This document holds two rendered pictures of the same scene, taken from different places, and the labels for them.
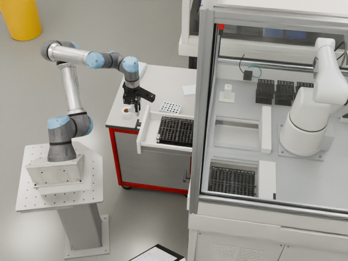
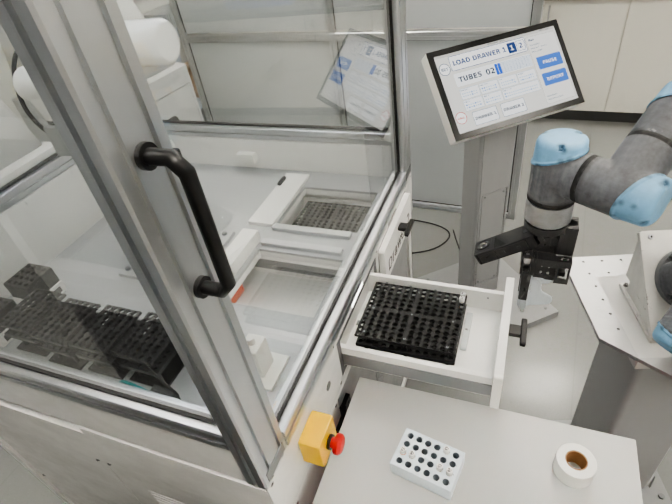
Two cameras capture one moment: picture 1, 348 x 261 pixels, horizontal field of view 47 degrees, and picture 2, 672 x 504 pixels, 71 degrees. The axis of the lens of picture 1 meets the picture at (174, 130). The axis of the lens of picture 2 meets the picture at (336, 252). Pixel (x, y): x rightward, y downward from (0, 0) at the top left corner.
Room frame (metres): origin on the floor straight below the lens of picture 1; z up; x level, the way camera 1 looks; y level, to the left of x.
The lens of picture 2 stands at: (2.27, 0.05, 1.71)
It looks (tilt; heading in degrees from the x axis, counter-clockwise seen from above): 39 degrees down; 197
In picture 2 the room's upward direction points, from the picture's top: 9 degrees counter-clockwise
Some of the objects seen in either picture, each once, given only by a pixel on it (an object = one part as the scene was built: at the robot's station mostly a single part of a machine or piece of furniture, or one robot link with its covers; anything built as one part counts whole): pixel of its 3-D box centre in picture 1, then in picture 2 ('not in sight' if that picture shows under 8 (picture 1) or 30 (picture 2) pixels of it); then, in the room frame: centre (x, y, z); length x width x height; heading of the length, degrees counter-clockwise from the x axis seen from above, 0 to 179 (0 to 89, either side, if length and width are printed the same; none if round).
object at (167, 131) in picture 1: (178, 133); (412, 323); (1.53, -0.03, 0.87); 0.22 x 0.18 x 0.06; 81
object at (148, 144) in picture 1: (179, 133); (408, 324); (1.52, -0.03, 0.86); 0.40 x 0.26 x 0.06; 81
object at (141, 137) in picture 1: (144, 128); (502, 338); (1.56, 0.17, 0.87); 0.29 x 0.02 x 0.11; 171
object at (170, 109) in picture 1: (170, 109); (427, 462); (1.81, 0.02, 0.78); 0.12 x 0.08 x 0.04; 71
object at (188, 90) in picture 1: (192, 90); not in sight; (2.00, -0.12, 0.77); 0.13 x 0.09 x 0.02; 101
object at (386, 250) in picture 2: (192, 180); (396, 234); (1.20, -0.10, 0.87); 0.29 x 0.02 x 0.11; 171
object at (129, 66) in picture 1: (130, 68); (558, 168); (1.57, 0.22, 1.30); 0.09 x 0.08 x 0.11; 50
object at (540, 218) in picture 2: (132, 81); (548, 208); (1.56, 0.21, 1.22); 0.08 x 0.08 x 0.05
